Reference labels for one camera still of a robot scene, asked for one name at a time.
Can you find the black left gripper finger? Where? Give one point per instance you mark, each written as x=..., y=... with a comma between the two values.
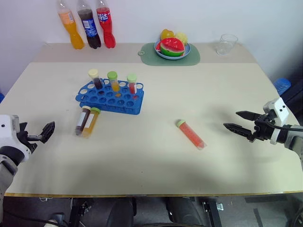
x=48, y=131
x=23, y=127

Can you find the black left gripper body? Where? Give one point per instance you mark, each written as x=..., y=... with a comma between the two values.
x=23, y=138

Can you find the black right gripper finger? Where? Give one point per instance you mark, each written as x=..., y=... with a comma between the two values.
x=239, y=129
x=247, y=115

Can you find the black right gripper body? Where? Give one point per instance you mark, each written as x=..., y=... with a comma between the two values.
x=262, y=130

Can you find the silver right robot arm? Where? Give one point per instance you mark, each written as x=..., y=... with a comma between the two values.
x=294, y=142

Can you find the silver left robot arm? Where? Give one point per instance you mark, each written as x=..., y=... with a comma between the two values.
x=7, y=170

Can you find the blue test tube rack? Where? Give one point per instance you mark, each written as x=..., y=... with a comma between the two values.
x=111, y=100

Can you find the dark object beside table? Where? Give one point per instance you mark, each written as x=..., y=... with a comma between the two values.
x=294, y=99

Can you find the blue ribbed water bottle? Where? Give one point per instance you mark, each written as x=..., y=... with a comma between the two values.
x=282, y=86

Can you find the clear plastic cup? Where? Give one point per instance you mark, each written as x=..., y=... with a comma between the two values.
x=226, y=45

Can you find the green silicone placemat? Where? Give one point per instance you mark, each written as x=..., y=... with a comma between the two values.
x=193, y=59

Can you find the black metal table leg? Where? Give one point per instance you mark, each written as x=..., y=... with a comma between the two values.
x=78, y=212
x=214, y=214

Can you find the light blue plate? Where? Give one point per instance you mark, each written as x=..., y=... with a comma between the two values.
x=187, y=50

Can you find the dark rounded shape under table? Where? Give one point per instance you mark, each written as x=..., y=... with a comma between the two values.
x=184, y=211

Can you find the pale yellow bumpy toy fruit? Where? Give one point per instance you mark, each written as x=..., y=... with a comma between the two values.
x=182, y=37

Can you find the toy watermelon slice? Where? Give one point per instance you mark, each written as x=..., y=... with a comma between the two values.
x=171, y=47

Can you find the orange soda plastic bottle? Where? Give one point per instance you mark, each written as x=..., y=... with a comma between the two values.
x=72, y=30

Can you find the cola bottle with blue label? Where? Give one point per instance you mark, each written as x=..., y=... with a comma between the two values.
x=91, y=30

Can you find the yellow orange toy fruit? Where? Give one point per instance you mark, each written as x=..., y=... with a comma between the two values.
x=166, y=34

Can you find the red soda plastic bottle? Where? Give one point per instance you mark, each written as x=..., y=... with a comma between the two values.
x=107, y=30

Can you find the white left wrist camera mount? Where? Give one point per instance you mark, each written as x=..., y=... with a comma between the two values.
x=9, y=136

